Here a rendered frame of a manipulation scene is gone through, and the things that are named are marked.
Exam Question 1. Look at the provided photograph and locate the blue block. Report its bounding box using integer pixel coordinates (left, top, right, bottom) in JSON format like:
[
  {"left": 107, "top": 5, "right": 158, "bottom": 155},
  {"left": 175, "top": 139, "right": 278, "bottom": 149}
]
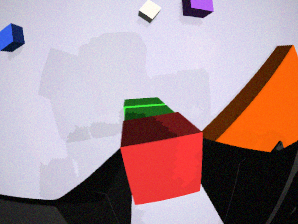
[{"left": 0, "top": 23, "right": 25, "bottom": 52}]

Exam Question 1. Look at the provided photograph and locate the purple cube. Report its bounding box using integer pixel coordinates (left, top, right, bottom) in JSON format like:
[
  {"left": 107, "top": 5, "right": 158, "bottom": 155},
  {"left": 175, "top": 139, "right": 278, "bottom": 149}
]
[{"left": 182, "top": 0, "right": 214, "bottom": 18}]

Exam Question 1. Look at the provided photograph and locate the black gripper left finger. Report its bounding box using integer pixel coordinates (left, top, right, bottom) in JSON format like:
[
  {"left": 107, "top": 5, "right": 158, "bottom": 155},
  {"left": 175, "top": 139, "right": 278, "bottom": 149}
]
[{"left": 0, "top": 149, "right": 132, "bottom": 224}]

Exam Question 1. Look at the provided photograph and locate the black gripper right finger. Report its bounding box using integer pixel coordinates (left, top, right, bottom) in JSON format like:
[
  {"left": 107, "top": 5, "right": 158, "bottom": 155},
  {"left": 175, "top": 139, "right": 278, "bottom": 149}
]
[{"left": 201, "top": 139, "right": 298, "bottom": 224}]

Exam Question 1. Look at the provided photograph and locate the green block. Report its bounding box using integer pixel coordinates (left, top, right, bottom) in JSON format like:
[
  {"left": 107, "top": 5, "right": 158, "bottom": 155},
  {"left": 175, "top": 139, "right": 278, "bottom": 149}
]
[
  {"left": 124, "top": 97, "right": 165, "bottom": 112},
  {"left": 125, "top": 105, "right": 174, "bottom": 121}
]

